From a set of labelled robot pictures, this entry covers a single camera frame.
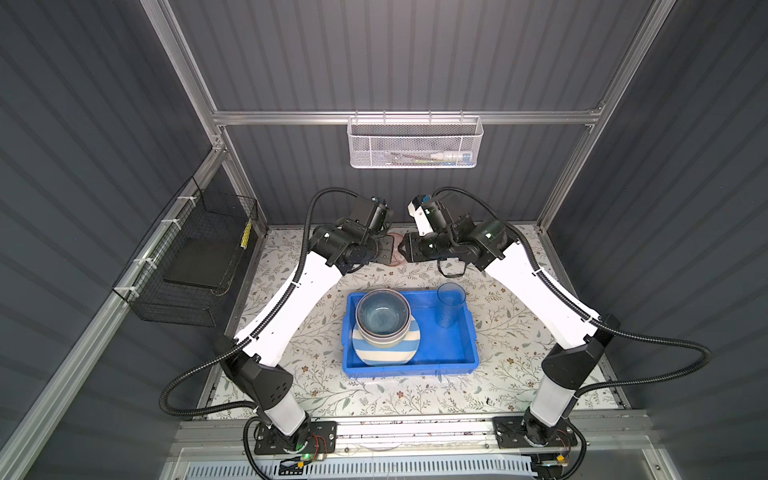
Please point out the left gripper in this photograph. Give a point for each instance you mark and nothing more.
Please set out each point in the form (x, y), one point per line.
(384, 253)

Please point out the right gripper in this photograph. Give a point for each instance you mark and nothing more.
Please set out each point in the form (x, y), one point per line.
(409, 248)

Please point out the pink translucent cup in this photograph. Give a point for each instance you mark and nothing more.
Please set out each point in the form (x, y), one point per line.
(397, 257)

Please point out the blue translucent cup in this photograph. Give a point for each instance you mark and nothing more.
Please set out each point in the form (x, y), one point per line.
(451, 298)

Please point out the dark blue bowl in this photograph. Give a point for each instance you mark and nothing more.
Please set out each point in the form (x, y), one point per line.
(387, 300)

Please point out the blue plastic bin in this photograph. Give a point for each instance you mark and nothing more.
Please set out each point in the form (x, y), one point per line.
(442, 351)

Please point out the pink bowl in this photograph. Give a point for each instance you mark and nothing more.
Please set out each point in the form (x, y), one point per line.
(384, 339)

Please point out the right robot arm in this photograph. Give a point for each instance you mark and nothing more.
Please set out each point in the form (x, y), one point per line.
(579, 345)

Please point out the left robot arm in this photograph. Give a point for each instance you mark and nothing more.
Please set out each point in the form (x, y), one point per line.
(255, 369)

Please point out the pens in white basket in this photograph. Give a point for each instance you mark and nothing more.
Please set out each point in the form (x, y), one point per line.
(444, 158)

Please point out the yellow tag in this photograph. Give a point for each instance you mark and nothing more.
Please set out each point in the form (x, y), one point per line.
(243, 244)

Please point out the floral table mat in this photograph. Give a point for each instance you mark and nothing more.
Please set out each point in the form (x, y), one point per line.
(511, 343)

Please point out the black pad in basket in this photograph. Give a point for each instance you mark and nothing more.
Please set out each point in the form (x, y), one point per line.
(202, 263)

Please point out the white vented strip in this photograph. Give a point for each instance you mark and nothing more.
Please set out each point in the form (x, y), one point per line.
(475, 466)

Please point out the white wire mesh basket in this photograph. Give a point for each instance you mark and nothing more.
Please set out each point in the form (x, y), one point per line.
(371, 136)

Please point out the black wire wall basket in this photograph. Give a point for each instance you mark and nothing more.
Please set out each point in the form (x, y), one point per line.
(203, 214)

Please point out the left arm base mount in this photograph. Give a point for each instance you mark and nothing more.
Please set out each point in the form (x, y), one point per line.
(311, 437)

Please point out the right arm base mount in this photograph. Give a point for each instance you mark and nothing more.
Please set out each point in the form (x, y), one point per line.
(521, 431)

